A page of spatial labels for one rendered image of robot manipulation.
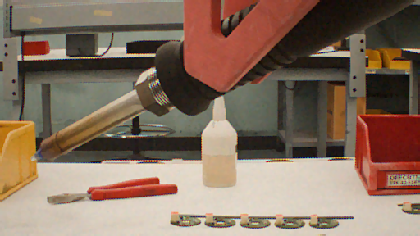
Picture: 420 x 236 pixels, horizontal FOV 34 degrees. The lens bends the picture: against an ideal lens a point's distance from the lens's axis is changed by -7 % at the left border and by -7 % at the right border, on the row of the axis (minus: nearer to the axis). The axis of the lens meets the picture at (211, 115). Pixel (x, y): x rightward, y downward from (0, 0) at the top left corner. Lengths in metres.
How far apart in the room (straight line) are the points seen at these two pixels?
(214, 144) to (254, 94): 4.10
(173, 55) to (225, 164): 0.48
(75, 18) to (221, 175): 1.99
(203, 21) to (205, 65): 0.01
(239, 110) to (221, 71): 4.59
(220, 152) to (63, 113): 4.17
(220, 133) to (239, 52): 0.49
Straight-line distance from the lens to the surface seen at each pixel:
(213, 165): 0.70
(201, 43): 0.21
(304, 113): 4.85
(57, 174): 0.77
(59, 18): 2.66
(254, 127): 4.82
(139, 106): 0.24
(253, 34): 0.20
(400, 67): 4.50
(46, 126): 3.38
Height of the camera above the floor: 0.92
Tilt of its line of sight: 8 degrees down
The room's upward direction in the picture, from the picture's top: straight up
